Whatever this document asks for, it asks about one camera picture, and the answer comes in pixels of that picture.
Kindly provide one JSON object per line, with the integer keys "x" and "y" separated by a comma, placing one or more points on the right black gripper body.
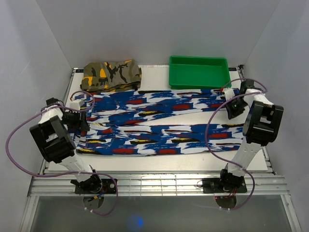
{"x": 236, "y": 107}

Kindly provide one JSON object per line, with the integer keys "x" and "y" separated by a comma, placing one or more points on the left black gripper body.
{"x": 72, "y": 120}

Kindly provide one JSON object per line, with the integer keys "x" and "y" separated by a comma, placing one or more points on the blue white red patterned trousers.
{"x": 118, "y": 124}

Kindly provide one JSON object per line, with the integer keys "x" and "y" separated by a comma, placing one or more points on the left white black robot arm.
{"x": 56, "y": 145}

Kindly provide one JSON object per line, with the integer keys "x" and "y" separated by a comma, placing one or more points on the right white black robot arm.
{"x": 261, "y": 127}

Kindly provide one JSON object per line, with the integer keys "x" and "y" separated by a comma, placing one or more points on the folded camouflage trousers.
{"x": 111, "y": 76}

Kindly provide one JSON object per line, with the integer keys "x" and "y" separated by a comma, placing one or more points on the green plastic tray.
{"x": 198, "y": 72}

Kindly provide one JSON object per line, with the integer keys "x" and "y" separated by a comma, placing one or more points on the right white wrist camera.
{"x": 228, "y": 93}

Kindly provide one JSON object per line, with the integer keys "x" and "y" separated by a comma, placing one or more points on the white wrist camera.
{"x": 77, "y": 105}
{"x": 228, "y": 93}

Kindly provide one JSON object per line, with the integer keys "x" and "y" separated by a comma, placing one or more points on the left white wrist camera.
{"x": 77, "y": 105}

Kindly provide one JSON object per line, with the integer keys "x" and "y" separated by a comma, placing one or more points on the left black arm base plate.
{"x": 106, "y": 186}

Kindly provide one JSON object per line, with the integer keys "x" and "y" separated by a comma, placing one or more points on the aluminium table edge rail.
{"x": 159, "y": 185}

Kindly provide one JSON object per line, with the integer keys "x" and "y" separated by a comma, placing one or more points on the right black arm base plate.
{"x": 214, "y": 185}

